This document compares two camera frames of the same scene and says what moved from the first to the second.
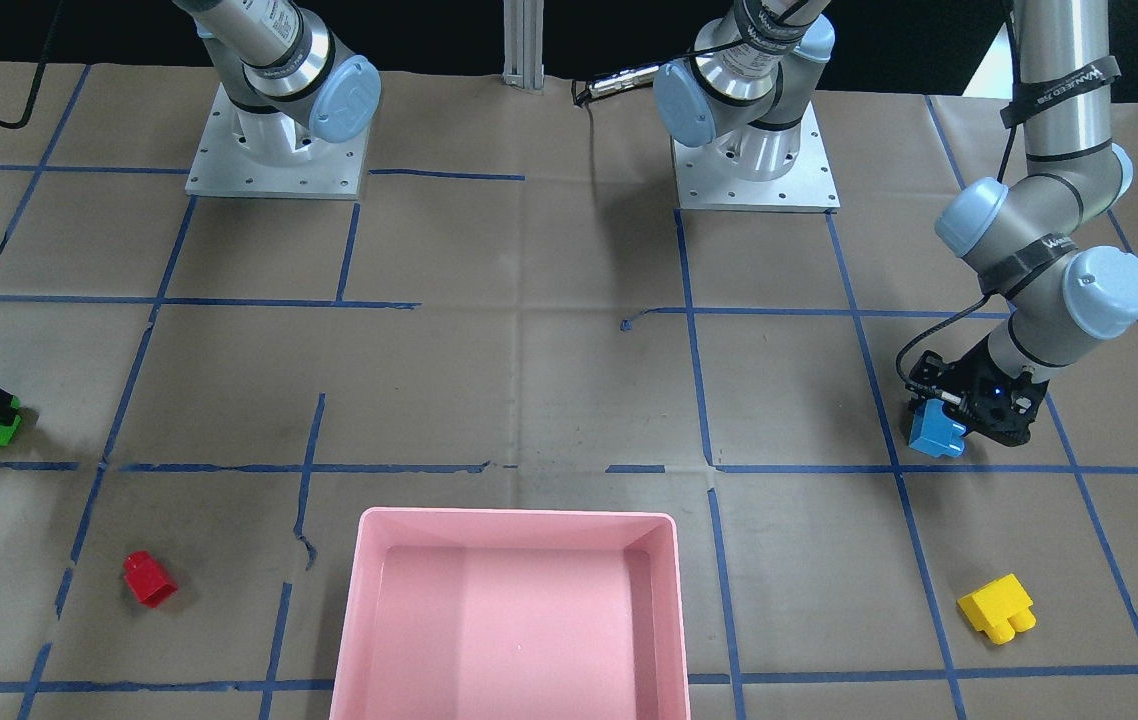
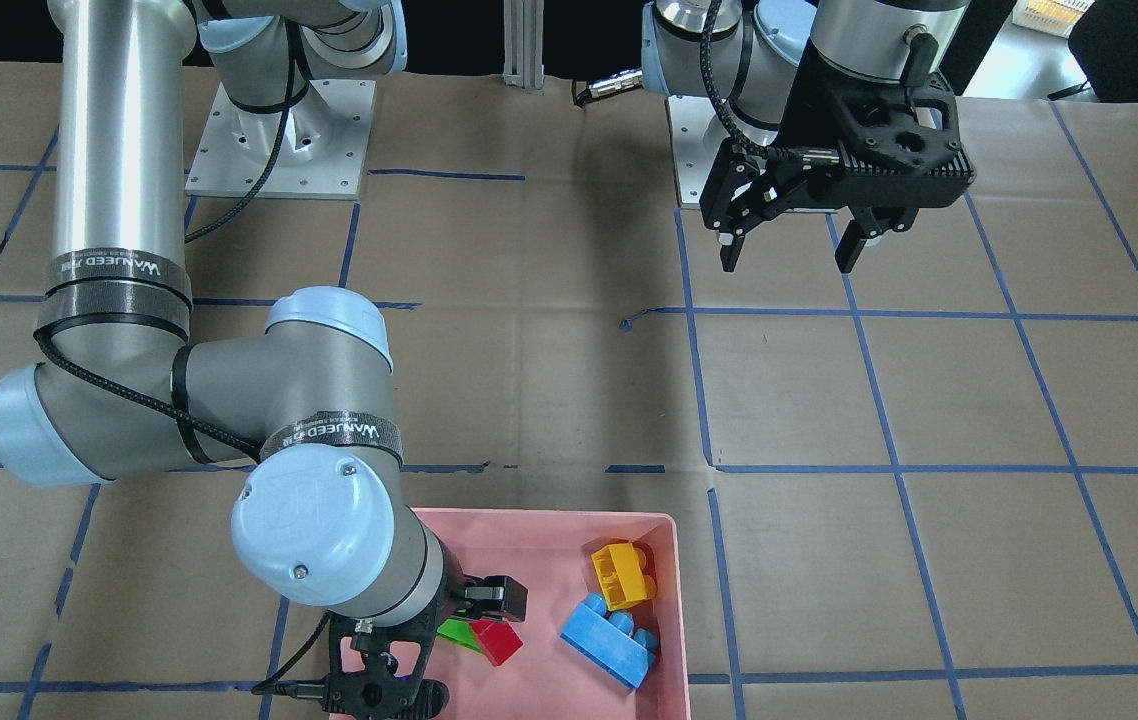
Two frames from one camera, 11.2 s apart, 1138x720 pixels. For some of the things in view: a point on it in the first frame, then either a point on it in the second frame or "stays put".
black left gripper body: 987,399 → 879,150
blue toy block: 936,434 → 610,640
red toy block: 146,578 → 498,640
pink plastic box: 515,614 stays put
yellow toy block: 1000,609 → 621,575
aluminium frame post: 523,32 stays put
